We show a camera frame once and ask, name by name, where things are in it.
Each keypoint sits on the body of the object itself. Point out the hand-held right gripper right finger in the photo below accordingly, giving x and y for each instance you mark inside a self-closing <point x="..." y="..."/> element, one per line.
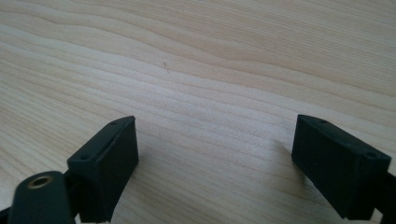
<point x="339" y="168"/>

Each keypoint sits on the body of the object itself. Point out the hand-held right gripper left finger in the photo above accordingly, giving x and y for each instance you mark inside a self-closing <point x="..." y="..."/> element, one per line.
<point x="104" y="168"/>

